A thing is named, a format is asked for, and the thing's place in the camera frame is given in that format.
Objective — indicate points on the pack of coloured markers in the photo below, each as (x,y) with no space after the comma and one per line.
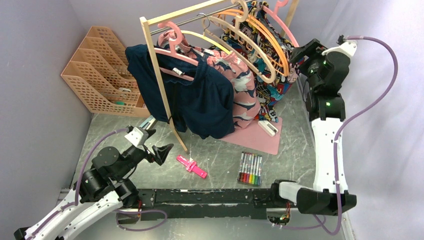
(250,169)

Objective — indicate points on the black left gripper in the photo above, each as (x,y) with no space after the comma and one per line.
(160,153)

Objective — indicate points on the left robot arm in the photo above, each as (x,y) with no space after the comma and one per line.
(100,190)

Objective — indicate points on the light blue stapler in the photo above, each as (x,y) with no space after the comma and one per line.
(149,123)

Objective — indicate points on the orange plastic hanger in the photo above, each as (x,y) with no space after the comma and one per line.
(259,29)

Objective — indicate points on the pink plastic clip tool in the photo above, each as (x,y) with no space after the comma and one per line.
(191,166)

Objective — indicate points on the comic print shorts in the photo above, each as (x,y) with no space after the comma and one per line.
(269,94)

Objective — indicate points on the white stapler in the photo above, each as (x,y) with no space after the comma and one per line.
(269,128)

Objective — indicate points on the pink patterned shorts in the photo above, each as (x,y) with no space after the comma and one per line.
(246,105)

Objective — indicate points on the pink plastic hanger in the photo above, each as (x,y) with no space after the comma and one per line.
(172,52)
(273,13)

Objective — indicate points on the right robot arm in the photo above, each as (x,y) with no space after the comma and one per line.
(329,195)

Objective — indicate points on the peach plastic file organizer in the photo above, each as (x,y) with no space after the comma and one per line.
(97,73)

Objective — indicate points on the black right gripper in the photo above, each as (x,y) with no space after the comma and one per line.
(314,49)

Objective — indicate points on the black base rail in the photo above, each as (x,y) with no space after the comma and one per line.
(209,203)

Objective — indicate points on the navy blue shorts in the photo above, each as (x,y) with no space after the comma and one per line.
(204,105)

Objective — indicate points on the pink mat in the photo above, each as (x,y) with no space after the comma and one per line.
(254,137)

